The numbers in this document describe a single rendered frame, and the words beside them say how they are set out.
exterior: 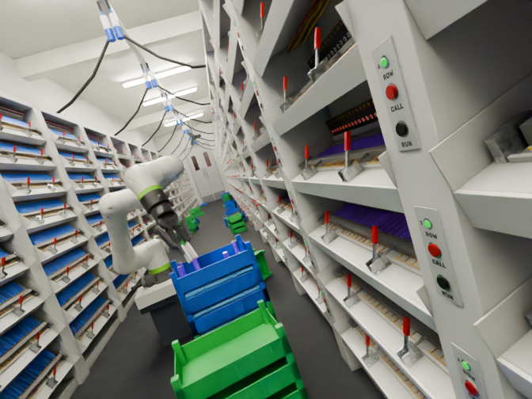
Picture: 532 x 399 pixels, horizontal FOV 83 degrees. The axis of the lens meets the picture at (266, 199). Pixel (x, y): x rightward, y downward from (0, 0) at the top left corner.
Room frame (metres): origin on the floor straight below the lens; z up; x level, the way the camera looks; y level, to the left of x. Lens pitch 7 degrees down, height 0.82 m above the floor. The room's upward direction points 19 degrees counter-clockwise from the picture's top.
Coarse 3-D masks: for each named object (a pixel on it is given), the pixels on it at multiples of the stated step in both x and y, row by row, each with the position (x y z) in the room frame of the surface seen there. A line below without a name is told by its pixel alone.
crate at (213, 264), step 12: (240, 240) 1.24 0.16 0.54; (216, 252) 1.23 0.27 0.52; (228, 252) 1.24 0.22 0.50; (240, 252) 1.25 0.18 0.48; (252, 252) 1.07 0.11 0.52; (192, 264) 1.20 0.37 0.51; (204, 264) 1.21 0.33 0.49; (216, 264) 1.03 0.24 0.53; (228, 264) 1.04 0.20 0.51; (240, 264) 1.05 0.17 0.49; (192, 276) 1.01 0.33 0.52; (204, 276) 1.02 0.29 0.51; (216, 276) 1.03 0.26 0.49; (180, 288) 1.00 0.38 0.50; (192, 288) 1.01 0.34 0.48
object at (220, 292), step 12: (252, 264) 1.08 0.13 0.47; (240, 276) 1.05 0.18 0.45; (252, 276) 1.06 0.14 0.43; (216, 288) 1.03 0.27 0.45; (228, 288) 1.04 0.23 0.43; (240, 288) 1.05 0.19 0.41; (180, 300) 0.99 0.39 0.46; (192, 300) 1.00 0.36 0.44; (204, 300) 1.01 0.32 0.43; (216, 300) 1.02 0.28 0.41; (192, 312) 1.00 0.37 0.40
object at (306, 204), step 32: (256, 0) 1.00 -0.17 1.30; (256, 32) 1.00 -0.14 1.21; (288, 64) 1.00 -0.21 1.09; (256, 96) 1.07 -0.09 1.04; (320, 128) 1.01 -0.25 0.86; (288, 160) 0.99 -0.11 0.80; (288, 192) 1.07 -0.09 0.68; (320, 256) 0.99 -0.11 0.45; (320, 288) 1.07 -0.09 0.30; (352, 352) 0.99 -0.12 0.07
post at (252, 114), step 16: (208, 0) 1.69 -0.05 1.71; (208, 16) 1.69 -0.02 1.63; (224, 48) 1.69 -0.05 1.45; (224, 64) 1.69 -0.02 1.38; (240, 80) 1.69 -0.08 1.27; (240, 96) 1.69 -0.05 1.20; (256, 112) 1.70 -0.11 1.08; (256, 128) 1.69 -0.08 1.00; (256, 160) 1.69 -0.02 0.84; (272, 192) 1.69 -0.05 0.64; (288, 256) 1.69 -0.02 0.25
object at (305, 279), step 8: (296, 264) 1.69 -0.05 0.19; (296, 272) 1.65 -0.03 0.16; (304, 272) 1.58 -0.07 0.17; (304, 280) 1.50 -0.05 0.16; (312, 280) 1.44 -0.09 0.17; (304, 288) 1.52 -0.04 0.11; (312, 288) 1.39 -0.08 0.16; (312, 296) 1.33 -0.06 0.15; (320, 296) 1.25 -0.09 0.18; (320, 304) 1.23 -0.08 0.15
